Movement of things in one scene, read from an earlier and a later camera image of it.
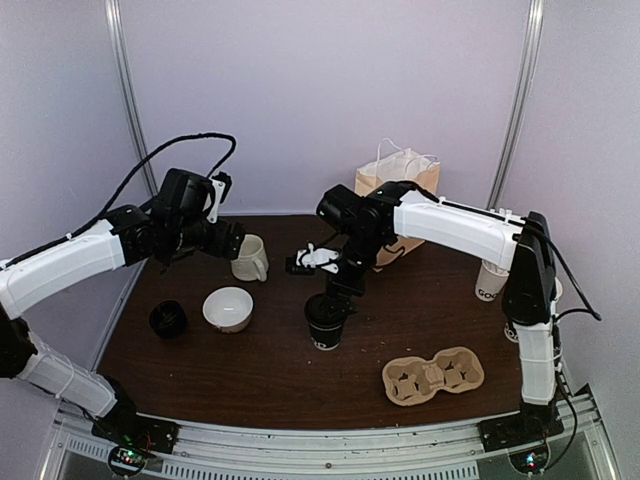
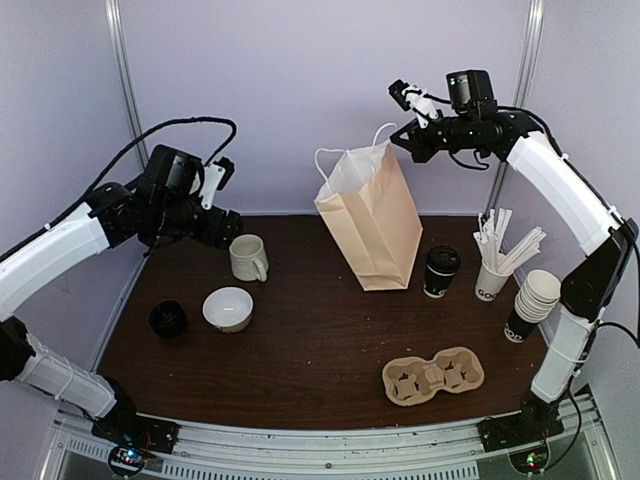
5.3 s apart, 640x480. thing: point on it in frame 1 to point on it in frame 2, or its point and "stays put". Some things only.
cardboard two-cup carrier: (413, 381) stays put
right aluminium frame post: (533, 40) stays put
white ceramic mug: (251, 263) stays put
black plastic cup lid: (319, 311) to (443, 260)
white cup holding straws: (490, 281) stays put
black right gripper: (358, 287) to (421, 152)
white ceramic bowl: (229, 309) stays put
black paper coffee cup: (325, 338) to (436, 284)
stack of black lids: (169, 319) stays put
